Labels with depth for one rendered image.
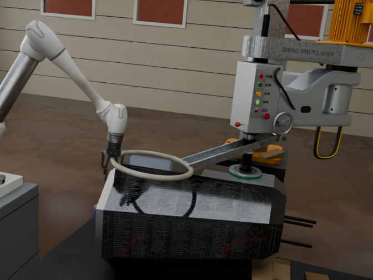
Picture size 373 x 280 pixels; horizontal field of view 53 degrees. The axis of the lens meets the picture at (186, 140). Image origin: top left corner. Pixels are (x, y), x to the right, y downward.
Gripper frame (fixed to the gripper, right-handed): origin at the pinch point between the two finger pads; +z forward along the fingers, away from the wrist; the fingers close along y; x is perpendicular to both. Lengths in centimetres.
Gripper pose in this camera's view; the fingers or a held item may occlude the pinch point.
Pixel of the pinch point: (110, 175)
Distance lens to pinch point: 222.2
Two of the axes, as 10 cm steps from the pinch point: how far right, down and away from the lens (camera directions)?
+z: -1.7, 9.6, 2.2
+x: -1.5, -2.4, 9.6
